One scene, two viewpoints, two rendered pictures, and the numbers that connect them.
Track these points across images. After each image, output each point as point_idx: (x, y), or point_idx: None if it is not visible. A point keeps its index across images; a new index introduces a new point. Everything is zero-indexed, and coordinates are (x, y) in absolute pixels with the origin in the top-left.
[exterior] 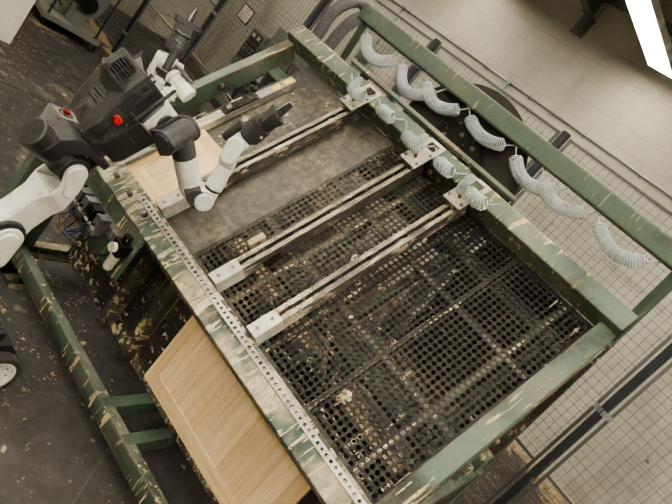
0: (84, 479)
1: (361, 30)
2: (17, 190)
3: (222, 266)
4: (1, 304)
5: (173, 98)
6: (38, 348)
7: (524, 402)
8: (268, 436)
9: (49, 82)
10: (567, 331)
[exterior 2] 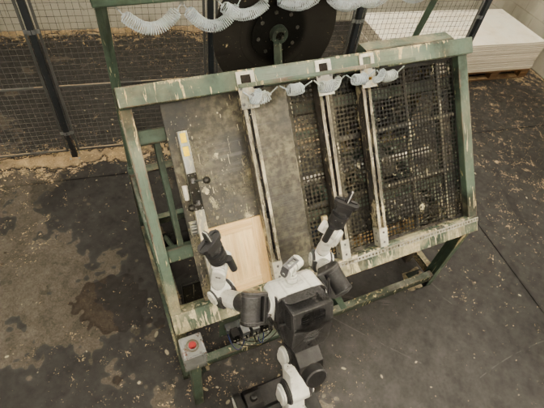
0: (348, 328)
1: (105, 12)
2: (292, 380)
3: (342, 250)
4: (229, 374)
5: (297, 274)
6: (261, 350)
7: (468, 125)
8: None
9: None
10: (446, 73)
